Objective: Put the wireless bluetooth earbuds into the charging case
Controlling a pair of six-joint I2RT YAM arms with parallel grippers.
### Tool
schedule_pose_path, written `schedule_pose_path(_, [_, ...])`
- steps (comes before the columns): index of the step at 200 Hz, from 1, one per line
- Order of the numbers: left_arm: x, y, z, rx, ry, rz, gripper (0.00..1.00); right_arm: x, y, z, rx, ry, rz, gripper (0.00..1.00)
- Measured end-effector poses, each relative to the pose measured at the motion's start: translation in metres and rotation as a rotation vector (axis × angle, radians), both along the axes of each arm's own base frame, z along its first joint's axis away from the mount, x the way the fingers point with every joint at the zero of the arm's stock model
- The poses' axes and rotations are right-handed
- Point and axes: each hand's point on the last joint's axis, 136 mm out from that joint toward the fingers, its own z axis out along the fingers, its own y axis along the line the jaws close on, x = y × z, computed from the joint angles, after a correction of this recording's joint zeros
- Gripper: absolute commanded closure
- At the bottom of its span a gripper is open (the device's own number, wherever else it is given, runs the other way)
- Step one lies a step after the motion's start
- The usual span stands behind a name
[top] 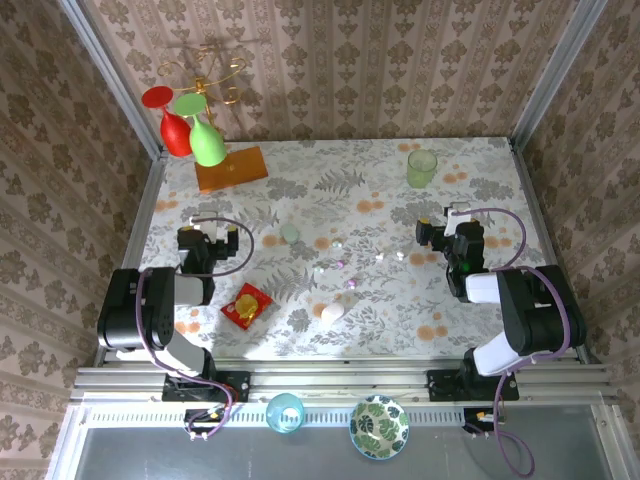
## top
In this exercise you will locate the white earbud charging case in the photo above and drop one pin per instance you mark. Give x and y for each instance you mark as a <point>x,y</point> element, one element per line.
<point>333,312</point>

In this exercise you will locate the grey metal shelf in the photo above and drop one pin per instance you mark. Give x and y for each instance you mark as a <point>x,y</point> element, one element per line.
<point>225,460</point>

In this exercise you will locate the red wine glass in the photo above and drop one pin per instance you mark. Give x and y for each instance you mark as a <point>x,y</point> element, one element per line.
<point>175,132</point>

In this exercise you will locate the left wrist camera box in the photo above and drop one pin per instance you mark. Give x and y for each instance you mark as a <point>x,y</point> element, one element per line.
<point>212,227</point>

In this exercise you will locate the aluminium side rail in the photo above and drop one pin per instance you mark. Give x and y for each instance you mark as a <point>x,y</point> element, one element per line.
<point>534,200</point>
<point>146,200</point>

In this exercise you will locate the blue translucent cup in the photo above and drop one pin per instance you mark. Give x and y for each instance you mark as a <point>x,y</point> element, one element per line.
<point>285,415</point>

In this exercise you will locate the leaf pattern bowl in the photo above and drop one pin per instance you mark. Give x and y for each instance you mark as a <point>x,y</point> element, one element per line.
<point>379,427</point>

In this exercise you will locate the black connector bracket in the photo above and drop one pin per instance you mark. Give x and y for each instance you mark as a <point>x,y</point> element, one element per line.
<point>472,417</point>
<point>200,417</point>

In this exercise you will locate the aluminium frame post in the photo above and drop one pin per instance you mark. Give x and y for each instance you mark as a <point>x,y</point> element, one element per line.
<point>114,75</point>
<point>556,75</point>

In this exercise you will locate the pale green earbud charging case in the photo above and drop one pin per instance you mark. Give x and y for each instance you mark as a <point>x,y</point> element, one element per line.
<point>289,233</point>

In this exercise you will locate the red packet with yellow ornament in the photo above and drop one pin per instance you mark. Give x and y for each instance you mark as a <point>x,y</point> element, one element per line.
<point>247,306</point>

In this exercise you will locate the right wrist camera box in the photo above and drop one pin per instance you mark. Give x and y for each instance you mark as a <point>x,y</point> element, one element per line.
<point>452,222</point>

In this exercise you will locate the green wine glass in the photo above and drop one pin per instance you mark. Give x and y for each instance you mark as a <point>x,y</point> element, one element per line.
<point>206,145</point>

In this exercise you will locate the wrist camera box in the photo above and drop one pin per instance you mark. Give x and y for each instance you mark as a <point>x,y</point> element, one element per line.
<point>452,222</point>
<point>212,227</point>

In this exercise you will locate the floral patterned table cover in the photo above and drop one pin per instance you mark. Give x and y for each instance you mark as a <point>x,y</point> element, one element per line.
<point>350,340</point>

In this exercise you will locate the gold rack with orange base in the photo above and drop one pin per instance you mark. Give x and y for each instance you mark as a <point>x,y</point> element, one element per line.
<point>240,167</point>

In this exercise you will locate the green translucent cup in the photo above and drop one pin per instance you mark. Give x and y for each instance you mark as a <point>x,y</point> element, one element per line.
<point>421,172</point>

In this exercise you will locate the long aluminium base rail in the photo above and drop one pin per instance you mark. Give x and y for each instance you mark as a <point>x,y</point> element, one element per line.
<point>325,380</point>

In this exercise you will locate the left robot arm black grey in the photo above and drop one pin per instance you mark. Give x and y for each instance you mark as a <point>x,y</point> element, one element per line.
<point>125,310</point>

